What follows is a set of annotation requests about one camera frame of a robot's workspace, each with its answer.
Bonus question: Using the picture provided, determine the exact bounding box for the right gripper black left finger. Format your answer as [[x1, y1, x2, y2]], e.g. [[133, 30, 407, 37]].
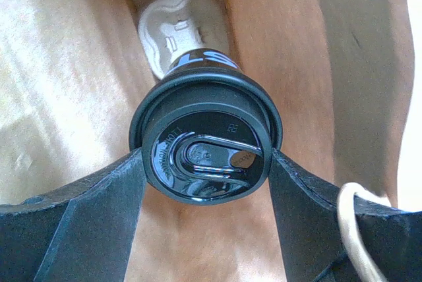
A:
[[1, 150, 146, 281]]

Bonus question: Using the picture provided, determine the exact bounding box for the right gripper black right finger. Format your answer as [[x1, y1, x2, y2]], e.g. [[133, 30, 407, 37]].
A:
[[268, 148, 422, 282]]

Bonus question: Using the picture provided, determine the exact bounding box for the brown paper bag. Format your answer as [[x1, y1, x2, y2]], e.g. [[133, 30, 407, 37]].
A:
[[0, 0, 416, 282]]

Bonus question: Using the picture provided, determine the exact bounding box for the single pulp cup carrier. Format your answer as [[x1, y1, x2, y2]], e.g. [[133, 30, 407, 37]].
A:
[[138, 0, 229, 80]]

